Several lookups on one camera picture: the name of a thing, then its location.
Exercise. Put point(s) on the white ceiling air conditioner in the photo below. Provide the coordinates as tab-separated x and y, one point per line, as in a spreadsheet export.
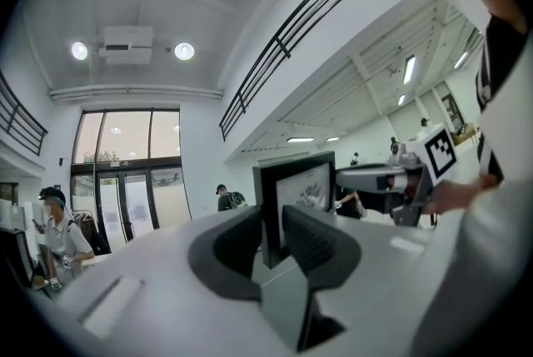
127	43

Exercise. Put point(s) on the glass entrance door with windows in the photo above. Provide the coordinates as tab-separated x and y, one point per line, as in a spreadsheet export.
125	135

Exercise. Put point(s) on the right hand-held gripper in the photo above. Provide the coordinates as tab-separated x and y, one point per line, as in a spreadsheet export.
437	155

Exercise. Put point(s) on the person's right forearm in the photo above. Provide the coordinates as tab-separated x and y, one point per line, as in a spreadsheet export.
458	195

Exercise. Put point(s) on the long black mezzanine railing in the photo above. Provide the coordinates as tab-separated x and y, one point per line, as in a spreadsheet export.
275	40

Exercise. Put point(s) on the round ceiling light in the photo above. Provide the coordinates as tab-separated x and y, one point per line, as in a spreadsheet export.
79	51
184	51

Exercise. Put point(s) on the short black mezzanine railing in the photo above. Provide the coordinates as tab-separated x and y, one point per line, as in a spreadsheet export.
25	126

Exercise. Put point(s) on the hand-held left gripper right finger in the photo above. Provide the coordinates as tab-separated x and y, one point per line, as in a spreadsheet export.
354	264

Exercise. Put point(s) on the black picture frame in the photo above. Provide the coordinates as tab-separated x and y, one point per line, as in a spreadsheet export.
264	201

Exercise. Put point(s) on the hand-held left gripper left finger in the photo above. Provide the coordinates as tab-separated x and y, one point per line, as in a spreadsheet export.
166	284

